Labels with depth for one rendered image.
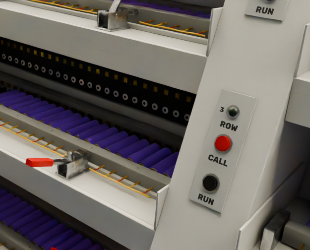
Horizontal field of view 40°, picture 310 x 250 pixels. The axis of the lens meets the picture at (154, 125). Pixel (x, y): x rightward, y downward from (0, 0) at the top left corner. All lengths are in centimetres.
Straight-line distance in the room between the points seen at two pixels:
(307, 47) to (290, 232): 20
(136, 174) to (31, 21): 27
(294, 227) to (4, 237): 47
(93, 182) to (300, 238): 26
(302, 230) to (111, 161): 25
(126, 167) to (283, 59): 25
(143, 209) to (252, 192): 15
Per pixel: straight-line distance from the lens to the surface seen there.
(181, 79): 48
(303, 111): 43
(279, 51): 44
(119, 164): 56
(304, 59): 44
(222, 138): 44
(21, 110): 75
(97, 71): 74
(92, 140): 64
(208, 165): 45
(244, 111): 43
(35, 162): 53
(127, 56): 53
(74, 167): 57
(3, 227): 77
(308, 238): 49
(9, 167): 65
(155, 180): 53
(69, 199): 57
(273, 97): 43
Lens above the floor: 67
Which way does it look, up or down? 6 degrees down
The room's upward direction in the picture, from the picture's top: 16 degrees clockwise
